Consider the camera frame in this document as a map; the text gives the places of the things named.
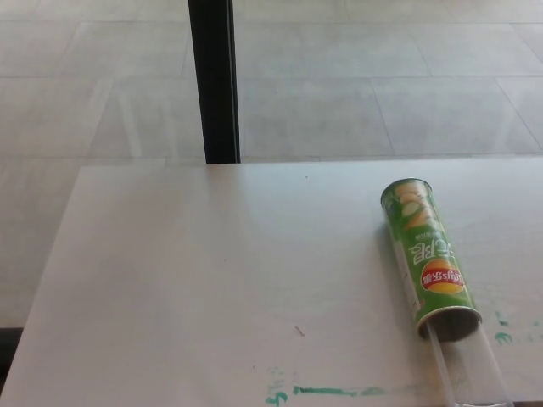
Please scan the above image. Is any clear plastic chips tray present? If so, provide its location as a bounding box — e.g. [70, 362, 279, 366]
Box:
[424, 318, 512, 407]

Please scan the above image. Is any green Lay's chips can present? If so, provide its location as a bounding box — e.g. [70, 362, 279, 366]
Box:
[379, 177, 483, 343]

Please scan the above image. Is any black vertical post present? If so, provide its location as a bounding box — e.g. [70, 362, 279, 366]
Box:
[188, 0, 242, 165]

